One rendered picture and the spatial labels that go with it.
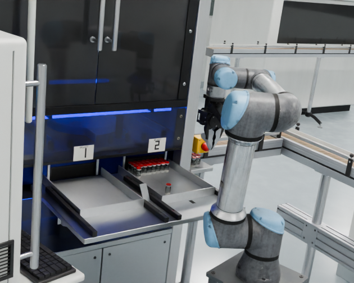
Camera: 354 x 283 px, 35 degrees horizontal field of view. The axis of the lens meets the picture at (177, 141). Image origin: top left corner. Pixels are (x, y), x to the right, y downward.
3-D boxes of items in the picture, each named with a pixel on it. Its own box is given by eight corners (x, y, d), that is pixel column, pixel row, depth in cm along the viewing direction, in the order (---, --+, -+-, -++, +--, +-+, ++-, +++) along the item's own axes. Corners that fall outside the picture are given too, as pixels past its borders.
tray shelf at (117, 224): (30, 188, 222) (30, 184, 221) (176, 168, 262) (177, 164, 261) (84, 244, 185) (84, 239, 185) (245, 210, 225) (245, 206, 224)
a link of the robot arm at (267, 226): (285, 259, 185) (291, 221, 181) (244, 257, 183) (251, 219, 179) (274, 241, 197) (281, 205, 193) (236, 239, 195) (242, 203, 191)
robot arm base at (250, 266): (287, 276, 195) (293, 250, 192) (265, 292, 183) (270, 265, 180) (250, 259, 203) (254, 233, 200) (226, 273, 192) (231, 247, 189)
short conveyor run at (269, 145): (177, 170, 264) (181, 138, 259) (159, 159, 276) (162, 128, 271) (282, 156, 303) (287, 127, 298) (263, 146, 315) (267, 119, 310)
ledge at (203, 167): (173, 163, 267) (173, 159, 267) (195, 160, 275) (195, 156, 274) (190, 174, 257) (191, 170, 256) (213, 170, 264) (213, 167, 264)
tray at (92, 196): (42, 182, 224) (42, 174, 223) (101, 174, 239) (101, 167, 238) (80, 218, 198) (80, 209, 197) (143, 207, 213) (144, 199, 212)
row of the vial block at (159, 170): (131, 175, 242) (132, 165, 240) (166, 170, 252) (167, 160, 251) (134, 177, 240) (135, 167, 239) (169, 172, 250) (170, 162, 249)
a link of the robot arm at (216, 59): (212, 57, 207) (208, 53, 215) (208, 86, 210) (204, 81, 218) (234, 59, 208) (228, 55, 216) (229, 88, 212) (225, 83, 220)
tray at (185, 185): (117, 172, 243) (118, 165, 242) (167, 165, 258) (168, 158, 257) (161, 204, 217) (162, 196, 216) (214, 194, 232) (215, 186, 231)
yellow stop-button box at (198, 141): (187, 149, 260) (189, 133, 257) (199, 147, 264) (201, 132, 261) (196, 154, 254) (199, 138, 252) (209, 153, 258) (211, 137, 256)
